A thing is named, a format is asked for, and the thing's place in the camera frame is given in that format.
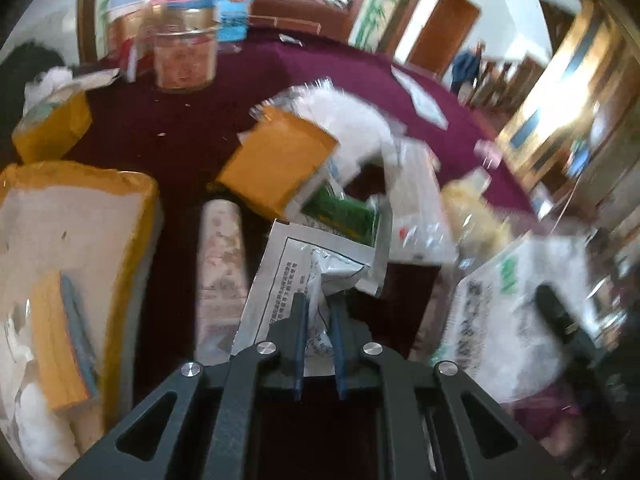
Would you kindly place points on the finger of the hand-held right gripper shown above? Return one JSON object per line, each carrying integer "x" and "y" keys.
{"x": 557, "y": 312}

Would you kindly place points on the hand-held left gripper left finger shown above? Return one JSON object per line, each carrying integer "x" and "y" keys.
{"x": 298, "y": 350}

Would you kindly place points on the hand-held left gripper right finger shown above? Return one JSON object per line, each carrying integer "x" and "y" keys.
{"x": 340, "y": 355}

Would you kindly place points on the white bag with green print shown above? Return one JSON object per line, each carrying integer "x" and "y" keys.
{"x": 500, "y": 300}

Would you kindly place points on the silver printed foil packet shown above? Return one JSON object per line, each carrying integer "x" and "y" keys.
{"x": 287, "y": 275}

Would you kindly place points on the large yellow cardboard box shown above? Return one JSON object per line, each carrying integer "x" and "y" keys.
{"x": 75, "y": 210}

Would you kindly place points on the rolled printed cloth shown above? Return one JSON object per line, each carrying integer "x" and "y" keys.
{"x": 220, "y": 270}

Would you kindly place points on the pale yellow cloth pack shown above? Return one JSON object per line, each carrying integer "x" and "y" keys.
{"x": 472, "y": 215}

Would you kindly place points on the green packet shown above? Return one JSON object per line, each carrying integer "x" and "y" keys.
{"x": 342, "y": 212}

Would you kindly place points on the clear bag of white cloth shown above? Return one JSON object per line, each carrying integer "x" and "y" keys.
{"x": 417, "y": 200}

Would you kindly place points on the yellow sponge packet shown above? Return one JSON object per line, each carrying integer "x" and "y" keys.
{"x": 277, "y": 160}

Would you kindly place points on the yellow and blue sponge pack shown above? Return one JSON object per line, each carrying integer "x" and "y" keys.
{"x": 60, "y": 340}

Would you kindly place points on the white fluffy cotton bag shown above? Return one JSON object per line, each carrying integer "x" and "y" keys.
{"x": 345, "y": 115}

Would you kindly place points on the white paper sheet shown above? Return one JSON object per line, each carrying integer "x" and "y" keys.
{"x": 420, "y": 95}

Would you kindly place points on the maroon tablecloth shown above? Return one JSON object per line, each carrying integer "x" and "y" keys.
{"x": 190, "y": 110}

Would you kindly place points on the brown wooden door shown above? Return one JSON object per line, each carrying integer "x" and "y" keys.
{"x": 445, "y": 30}

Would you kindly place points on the glass jar with red lid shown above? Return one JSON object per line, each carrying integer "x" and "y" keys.
{"x": 185, "y": 50}

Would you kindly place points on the small yellow cardboard box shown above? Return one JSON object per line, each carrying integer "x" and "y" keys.
{"x": 50, "y": 122}

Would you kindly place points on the blue label packet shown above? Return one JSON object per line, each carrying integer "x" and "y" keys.
{"x": 232, "y": 12}

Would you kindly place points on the plastic jar with white lid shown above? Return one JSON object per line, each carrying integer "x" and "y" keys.
{"x": 125, "y": 20}

